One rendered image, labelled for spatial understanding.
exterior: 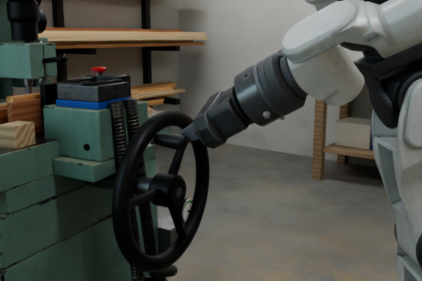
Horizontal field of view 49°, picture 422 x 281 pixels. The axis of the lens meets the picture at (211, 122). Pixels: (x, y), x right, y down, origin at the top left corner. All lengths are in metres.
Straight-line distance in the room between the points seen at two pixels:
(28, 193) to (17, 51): 0.30
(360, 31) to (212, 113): 0.24
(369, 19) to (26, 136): 0.57
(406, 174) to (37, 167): 0.73
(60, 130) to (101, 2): 3.46
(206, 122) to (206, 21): 4.14
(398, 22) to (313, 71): 0.12
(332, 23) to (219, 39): 4.12
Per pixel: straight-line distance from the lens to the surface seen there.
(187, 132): 0.76
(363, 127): 3.65
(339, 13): 0.62
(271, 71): 0.65
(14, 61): 1.01
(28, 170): 0.84
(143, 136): 0.75
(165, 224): 1.20
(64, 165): 0.85
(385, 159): 1.16
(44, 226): 0.89
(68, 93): 0.86
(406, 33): 0.61
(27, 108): 0.92
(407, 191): 1.10
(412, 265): 1.27
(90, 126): 0.82
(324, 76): 0.64
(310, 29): 0.63
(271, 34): 4.41
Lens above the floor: 1.08
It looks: 11 degrees down
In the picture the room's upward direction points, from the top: straight up
